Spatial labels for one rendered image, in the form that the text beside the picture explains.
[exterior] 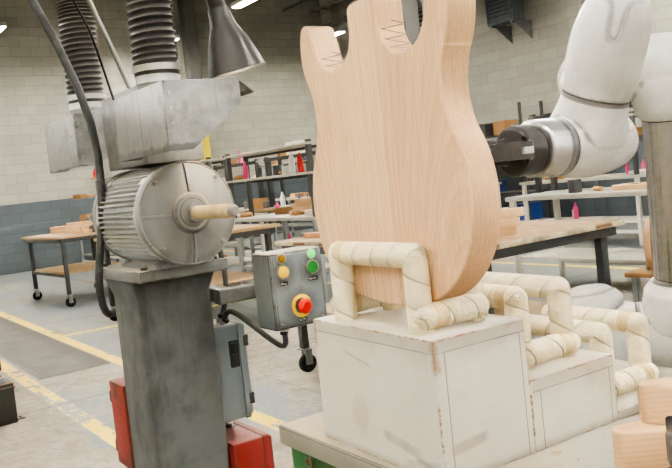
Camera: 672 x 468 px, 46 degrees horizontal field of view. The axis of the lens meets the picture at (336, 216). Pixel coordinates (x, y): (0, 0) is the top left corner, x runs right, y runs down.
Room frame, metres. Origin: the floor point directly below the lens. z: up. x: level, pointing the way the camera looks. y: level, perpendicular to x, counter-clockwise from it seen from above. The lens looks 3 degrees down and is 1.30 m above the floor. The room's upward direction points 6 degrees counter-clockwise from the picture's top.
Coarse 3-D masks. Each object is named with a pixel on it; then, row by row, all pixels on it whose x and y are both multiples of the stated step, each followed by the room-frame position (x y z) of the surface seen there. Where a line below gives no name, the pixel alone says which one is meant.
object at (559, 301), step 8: (568, 288) 1.07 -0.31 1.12; (552, 296) 1.07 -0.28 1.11; (560, 296) 1.07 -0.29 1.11; (568, 296) 1.07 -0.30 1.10; (552, 304) 1.07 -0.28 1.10; (560, 304) 1.07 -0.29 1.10; (568, 304) 1.07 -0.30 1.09; (552, 312) 1.07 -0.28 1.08; (560, 312) 1.07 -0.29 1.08; (568, 312) 1.07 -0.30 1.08; (552, 320) 1.07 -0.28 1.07; (560, 320) 1.07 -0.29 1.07; (568, 320) 1.07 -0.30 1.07; (552, 328) 1.08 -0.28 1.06; (560, 328) 1.07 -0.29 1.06; (568, 328) 1.07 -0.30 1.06
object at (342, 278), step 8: (336, 264) 1.08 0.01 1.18; (344, 264) 1.08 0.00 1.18; (336, 272) 1.08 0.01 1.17; (344, 272) 1.08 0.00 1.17; (352, 272) 1.09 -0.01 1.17; (336, 280) 1.08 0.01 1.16; (344, 280) 1.08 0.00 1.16; (352, 280) 1.09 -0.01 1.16; (336, 288) 1.08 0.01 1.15; (344, 288) 1.08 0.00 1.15; (352, 288) 1.09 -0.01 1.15; (336, 296) 1.08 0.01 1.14; (344, 296) 1.08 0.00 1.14; (352, 296) 1.09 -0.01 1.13; (336, 304) 1.09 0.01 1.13; (344, 304) 1.08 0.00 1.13; (352, 304) 1.08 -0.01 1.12; (336, 312) 1.09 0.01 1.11; (344, 312) 1.08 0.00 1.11; (352, 312) 1.08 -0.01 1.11; (336, 320) 1.09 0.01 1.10; (344, 320) 1.08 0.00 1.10
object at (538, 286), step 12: (492, 276) 1.18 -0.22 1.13; (504, 276) 1.16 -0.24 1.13; (516, 276) 1.14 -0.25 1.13; (528, 276) 1.12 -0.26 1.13; (540, 276) 1.10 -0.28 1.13; (552, 276) 1.09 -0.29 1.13; (528, 288) 1.11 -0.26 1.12; (540, 288) 1.09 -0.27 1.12; (552, 288) 1.07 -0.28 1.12; (564, 288) 1.07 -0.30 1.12
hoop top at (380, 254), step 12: (336, 252) 1.07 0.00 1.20; (348, 252) 1.05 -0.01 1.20; (360, 252) 1.02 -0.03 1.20; (372, 252) 1.00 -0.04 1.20; (384, 252) 0.98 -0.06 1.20; (396, 252) 0.96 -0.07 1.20; (408, 252) 0.94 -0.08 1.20; (420, 252) 0.94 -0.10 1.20; (348, 264) 1.07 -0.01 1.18; (360, 264) 1.04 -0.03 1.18; (372, 264) 1.01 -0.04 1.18; (384, 264) 0.99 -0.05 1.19; (396, 264) 0.96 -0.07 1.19
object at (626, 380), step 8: (632, 368) 1.14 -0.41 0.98; (640, 368) 1.14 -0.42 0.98; (648, 368) 1.14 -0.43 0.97; (656, 368) 1.15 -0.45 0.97; (616, 376) 1.11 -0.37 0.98; (624, 376) 1.11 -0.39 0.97; (632, 376) 1.12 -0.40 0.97; (640, 376) 1.13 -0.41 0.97; (648, 376) 1.14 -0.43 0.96; (656, 376) 1.15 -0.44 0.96; (616, 384) 1.10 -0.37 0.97; (624, 384) 1.11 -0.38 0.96; (632, 384) 1.12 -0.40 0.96; (616, 392) 1.10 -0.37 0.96; (624, 392) 1.11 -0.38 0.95
